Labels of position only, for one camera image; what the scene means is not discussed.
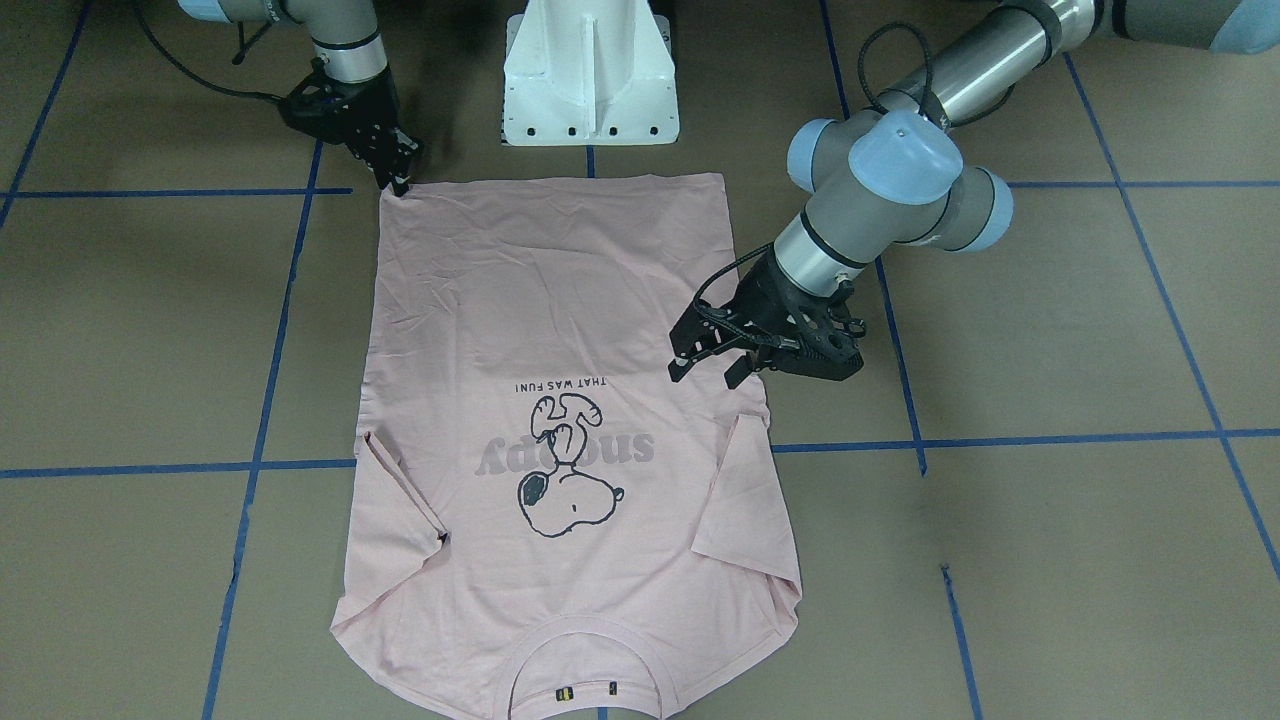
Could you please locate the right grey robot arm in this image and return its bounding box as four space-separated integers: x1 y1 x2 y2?
179 1 422 196

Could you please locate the pink Snoopy t-shirt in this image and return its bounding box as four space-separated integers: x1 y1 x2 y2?
330 174 803 719

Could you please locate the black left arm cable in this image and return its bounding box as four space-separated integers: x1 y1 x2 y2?
692 22 986 331

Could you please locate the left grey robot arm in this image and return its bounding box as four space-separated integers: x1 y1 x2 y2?
668 1 1279 388

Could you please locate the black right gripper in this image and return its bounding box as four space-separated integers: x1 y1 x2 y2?
276 60 421 197

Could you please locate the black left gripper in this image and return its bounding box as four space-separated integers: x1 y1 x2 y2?
668 250 867 389

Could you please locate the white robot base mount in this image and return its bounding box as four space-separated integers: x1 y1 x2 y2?
500 1 681 147

